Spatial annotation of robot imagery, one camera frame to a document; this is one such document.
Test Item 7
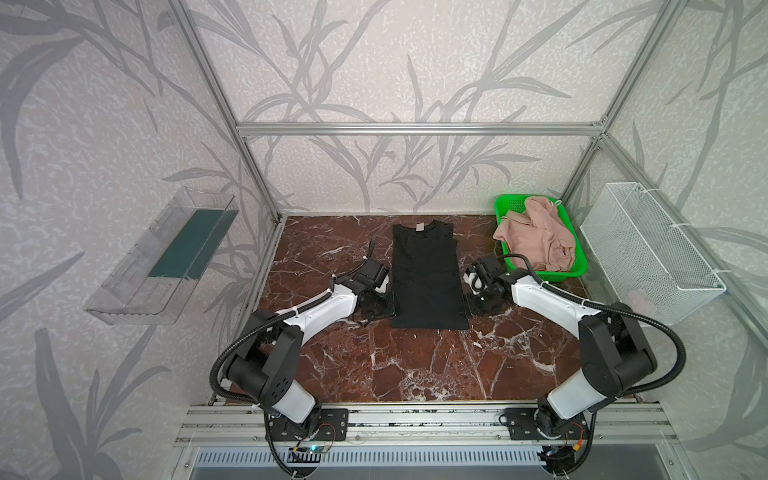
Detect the black shirt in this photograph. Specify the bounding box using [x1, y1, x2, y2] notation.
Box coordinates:
[391, 220, 469, 330]

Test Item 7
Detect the pink garment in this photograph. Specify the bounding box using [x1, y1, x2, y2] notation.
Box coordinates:
[493, 196, 576, 272]

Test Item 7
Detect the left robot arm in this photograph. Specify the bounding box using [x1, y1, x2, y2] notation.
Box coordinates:
[209, 284, 395, 426]

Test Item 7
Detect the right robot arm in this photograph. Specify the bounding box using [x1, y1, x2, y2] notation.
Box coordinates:
[464, 273, 657, 420]

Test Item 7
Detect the green plastic basket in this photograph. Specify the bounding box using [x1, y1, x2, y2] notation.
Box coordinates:
[494, 194, 588, 282]

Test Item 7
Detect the green circuit board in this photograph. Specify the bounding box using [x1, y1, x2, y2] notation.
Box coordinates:
[290, 443, 332, 464]

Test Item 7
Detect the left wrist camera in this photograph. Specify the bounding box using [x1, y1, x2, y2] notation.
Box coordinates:
[351, 259, 389, 294]

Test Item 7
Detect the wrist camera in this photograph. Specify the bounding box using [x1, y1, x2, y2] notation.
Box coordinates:
[463, 254, 508, 295]
[351, 259, 389, 294]

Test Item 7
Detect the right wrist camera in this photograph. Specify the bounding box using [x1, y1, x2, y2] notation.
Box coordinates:
[463, 254, 508, 295]

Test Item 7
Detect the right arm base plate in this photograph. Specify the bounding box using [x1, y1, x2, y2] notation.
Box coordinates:
[498, 407, 589, 443]

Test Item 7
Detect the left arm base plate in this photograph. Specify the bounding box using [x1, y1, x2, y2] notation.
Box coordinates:
[265, 407, 350, 442]

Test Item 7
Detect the white wire basket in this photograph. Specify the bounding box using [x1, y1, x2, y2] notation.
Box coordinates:
[581, 182, 727, 326]

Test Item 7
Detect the left black cable conduit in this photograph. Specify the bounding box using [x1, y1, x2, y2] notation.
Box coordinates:
[208, 239, 376, 404]

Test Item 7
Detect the black cable conduit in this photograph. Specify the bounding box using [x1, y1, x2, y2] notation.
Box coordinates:
[500, 253, 688, 397]
[208, 239, 376, 404]

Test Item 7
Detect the aluminium frame crossbar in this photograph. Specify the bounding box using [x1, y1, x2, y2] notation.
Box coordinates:
[236, 122, 602, 137]

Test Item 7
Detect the right black cable conduit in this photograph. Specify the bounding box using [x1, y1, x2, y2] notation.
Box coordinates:
[500, 253, 688, 397]

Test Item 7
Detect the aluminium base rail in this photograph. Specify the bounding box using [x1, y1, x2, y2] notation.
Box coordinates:
[173, 401, 679, 447]

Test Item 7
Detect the clear plastic wall bin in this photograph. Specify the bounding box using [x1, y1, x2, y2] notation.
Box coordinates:
[84, 187, 239, 326]

